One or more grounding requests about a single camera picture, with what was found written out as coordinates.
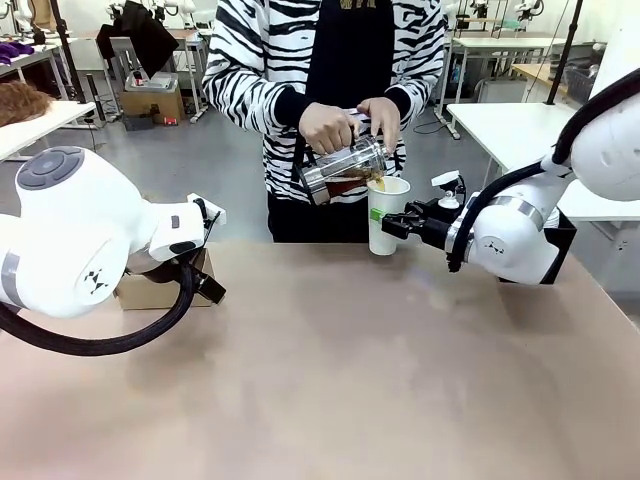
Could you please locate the black light stand pole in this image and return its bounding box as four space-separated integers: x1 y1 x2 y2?
545 0 584 106

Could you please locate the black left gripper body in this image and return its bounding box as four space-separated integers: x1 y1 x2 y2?
124 243 195 286

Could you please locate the purple cloth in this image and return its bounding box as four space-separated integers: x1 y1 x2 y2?
0 41 35 66

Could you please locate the brown cardboard cup carrier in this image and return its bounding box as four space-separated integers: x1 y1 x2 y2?
113 247 217 311

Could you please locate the cardboard box on floor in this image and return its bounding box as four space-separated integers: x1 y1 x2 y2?
118 88 186 125

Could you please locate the person's right hand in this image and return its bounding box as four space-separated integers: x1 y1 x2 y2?
298 101 360 157

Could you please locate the person's torso zebra hoodie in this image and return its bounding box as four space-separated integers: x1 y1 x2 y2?
214 0 446 245

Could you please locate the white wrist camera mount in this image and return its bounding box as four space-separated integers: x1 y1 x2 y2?
431 171 466 210
185 193 228 227

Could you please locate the white paper cup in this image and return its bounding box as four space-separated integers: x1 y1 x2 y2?
367 176 412 258

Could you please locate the person's left hand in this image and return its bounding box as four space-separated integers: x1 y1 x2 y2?
356 96 402 154

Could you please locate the grey wire basket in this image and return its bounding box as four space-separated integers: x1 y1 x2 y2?
563 65 602 102

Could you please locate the person's left forearm zebra sleeve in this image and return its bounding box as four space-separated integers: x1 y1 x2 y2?
383 44 447 122

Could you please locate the white background workbench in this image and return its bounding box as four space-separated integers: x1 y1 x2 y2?
449 35 569 104

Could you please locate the glass pitcher with dark drink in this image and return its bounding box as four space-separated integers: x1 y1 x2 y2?
294 112 392 207

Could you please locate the black tripod pole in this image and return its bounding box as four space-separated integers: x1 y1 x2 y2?
48 0 89 105

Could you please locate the black sleeved right arm cable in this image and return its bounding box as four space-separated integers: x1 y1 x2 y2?
446 68 640 274

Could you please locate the black cloth on stand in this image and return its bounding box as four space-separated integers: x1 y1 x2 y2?
95 0 180 81

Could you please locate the person's right forearm zebra sleeve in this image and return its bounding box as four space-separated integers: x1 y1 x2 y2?
201 59 314 147

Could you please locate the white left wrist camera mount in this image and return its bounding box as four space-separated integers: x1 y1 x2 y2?
185 193 228 227

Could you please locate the black open box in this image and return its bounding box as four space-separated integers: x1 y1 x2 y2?
497 209 578 286

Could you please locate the grey plastic storage box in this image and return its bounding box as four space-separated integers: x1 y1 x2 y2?
123 71 180 94

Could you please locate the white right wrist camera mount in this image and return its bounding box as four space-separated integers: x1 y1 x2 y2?
431 171 466 210

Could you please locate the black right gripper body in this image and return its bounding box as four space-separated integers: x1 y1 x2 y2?
410 198 459 252

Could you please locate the wooden top table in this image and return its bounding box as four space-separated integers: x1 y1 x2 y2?
510 62 571 97

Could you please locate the black sleeved left arm cable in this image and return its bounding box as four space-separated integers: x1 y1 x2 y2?
0 259 197 357

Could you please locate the brown fuzzy wig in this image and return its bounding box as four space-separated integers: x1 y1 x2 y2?
0 79 54 129

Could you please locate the white table with brown wig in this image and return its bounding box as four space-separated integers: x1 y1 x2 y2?
0 101 97 162

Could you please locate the black sleeved arm cable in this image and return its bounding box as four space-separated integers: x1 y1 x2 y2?
446 68 640 274
0 259 197 357

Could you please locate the white side table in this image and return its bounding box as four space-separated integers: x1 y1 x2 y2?
445 101 640 224

